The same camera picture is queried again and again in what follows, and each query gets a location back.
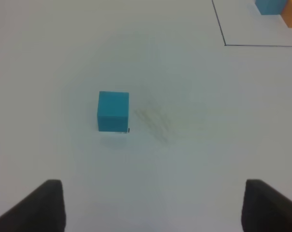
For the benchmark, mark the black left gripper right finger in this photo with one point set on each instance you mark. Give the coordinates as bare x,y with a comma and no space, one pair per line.
265,209

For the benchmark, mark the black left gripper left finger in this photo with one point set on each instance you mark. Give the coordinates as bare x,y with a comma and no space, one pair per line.
43,210

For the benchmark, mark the template blue cube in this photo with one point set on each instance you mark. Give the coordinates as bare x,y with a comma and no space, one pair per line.
270,7

